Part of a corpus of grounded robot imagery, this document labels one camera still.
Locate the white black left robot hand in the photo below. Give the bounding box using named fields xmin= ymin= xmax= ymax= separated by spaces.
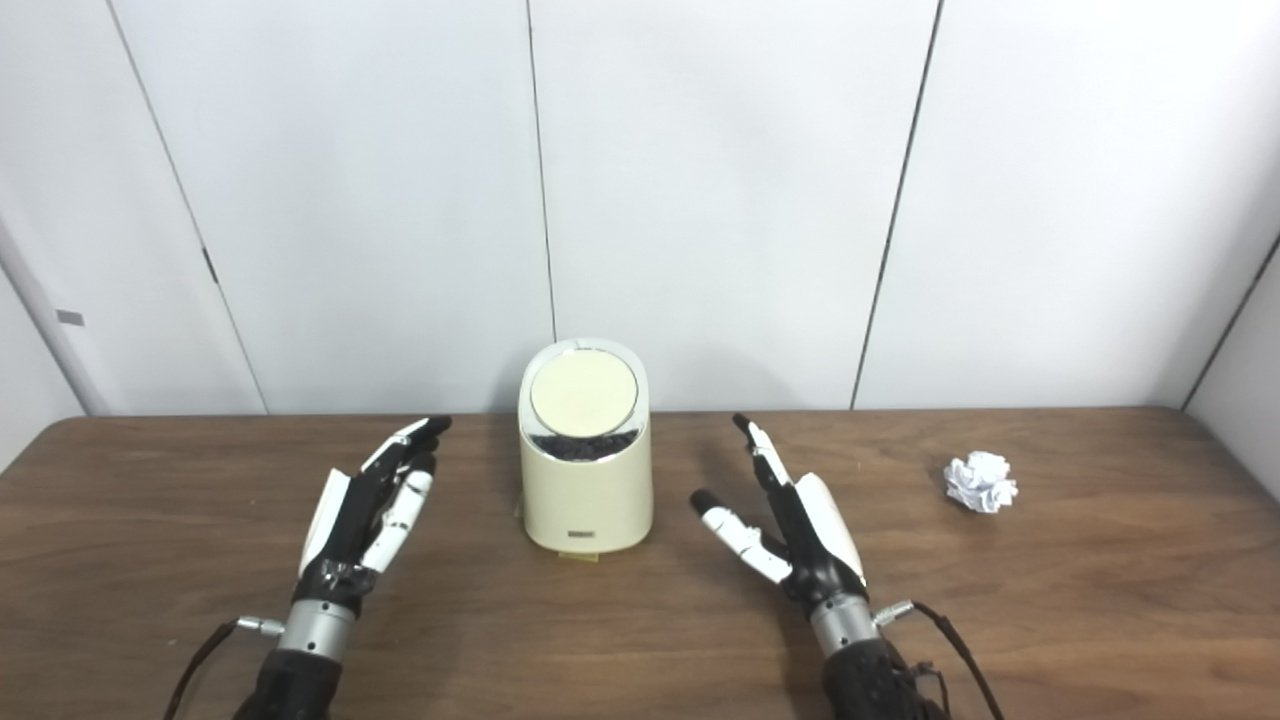
xmin=297 ymin=415 xmax=453 ymax=606

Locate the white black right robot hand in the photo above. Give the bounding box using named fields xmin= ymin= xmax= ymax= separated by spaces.
xmin=689 ymin=413 xmax=869 ymax=608

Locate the white paper ball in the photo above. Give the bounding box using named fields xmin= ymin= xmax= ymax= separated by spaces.
xmin=943 ymin=451 xmax=1019 ymax=514

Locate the cream-colored bin body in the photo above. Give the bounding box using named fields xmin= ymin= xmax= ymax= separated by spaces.
xmin=517 ymin=338 xmax=655 ymax=556

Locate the round cream bin lid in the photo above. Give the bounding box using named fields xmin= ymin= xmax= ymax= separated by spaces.
xmin=529 ymin=348 xmax=639 ymax=438

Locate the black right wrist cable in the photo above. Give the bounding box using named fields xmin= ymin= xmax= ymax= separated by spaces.
xmin=875 ymin=600 xmax=1006 ymax=720

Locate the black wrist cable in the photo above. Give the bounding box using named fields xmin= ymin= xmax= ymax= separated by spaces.
xmin=875 ymin=600 xmax=1006 ymax=720
xmin=163 ymin=617 xmax=286 ymax=720

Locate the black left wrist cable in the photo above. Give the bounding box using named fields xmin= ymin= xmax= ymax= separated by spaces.
xmin=163 ymin=617 xmax=286 ymax=720

